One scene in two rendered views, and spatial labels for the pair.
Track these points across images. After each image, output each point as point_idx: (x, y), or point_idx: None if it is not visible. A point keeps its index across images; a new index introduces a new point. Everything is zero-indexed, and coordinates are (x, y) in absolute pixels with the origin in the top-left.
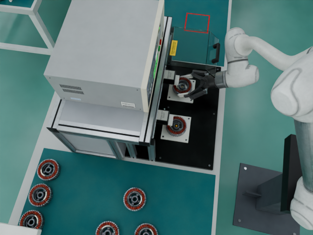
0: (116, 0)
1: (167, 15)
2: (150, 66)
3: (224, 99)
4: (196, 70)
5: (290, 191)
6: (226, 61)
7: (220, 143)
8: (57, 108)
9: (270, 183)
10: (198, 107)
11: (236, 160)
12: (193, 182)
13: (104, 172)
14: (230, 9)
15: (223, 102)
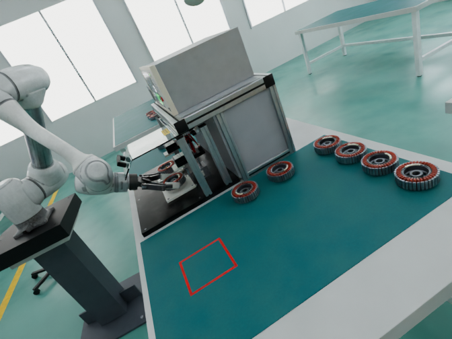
0: (194, 46)
1: (266, 235)
2: (140, 67)
3: (132, 218)
4: (158, 185)
5: (69, 200)
6: (138, 249)
7: (130, 195)
8: None
9: (103, 281)
10: (156, 192)
11: None
12: (144, 171)
13: None
14: None
15: (133, 216)
